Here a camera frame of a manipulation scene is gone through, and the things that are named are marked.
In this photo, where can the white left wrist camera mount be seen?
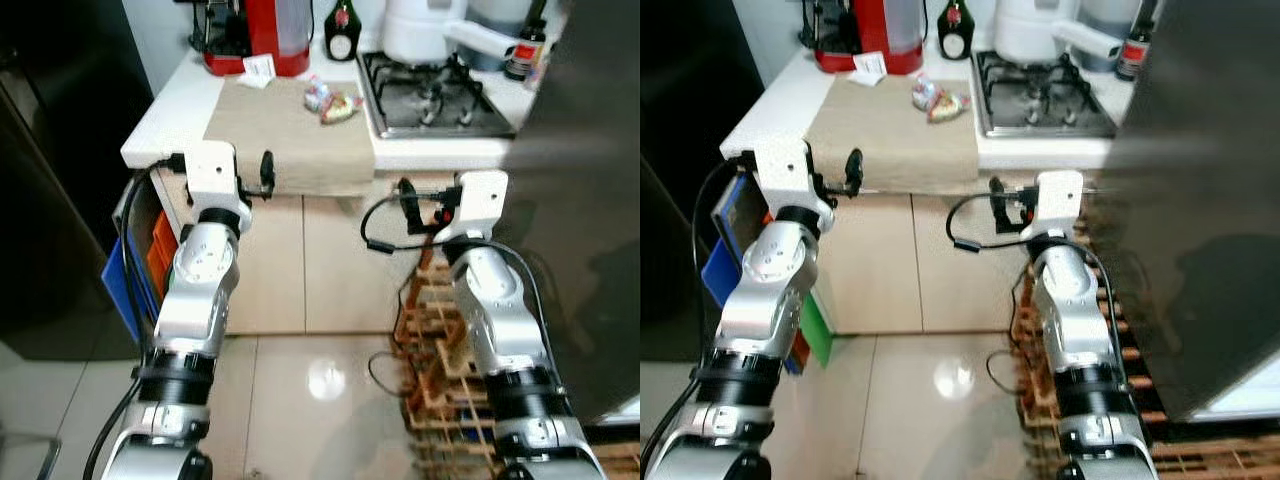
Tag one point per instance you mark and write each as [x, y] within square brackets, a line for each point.
[785, 170]
[212, 170]

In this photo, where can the green flat folder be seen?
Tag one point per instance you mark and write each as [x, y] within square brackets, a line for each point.
[818, 335]

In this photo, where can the beige cloth mat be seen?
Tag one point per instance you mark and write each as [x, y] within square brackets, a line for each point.
[890, 140]
[285, 140]

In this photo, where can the white paper tag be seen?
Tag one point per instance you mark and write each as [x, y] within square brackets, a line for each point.
[869, 68]
[259, 70]

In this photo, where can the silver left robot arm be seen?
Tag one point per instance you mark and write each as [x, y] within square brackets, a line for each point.
[765, 300]
[195, 300]

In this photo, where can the grey pot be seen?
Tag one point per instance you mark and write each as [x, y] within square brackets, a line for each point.
[490, 12]
[1100, 12]

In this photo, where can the yellow red snack packet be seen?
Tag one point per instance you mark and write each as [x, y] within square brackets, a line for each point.
[342, 109]
[948, 107]

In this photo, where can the round dark glass bottle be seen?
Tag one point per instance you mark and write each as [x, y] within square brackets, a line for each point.
[343, 40]
[956, 38]

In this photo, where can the tall dark bottle red label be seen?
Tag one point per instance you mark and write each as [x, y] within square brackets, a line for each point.
[1135, 55]
[524, 55]

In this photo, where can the steel gas hob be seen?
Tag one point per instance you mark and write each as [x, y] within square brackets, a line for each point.
[1045, 105]
[440, 105]

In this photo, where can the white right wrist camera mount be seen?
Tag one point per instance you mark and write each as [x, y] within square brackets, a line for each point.
[478, 200]
[1058, 200]

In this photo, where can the large black appliance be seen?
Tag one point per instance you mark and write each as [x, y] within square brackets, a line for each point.
[680, 200]
[50, 200]

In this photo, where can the beige kitchen counter cabinet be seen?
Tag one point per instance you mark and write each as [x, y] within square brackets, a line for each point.
[270, 270]
[880, 270]

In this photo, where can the wooden slat rack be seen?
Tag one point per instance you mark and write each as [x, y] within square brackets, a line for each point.
[430, 400]
[1025, 420]

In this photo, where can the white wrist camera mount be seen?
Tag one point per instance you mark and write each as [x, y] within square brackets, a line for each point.
[785, 170]
[212, 170]
[478, 200]
[1058, 200]

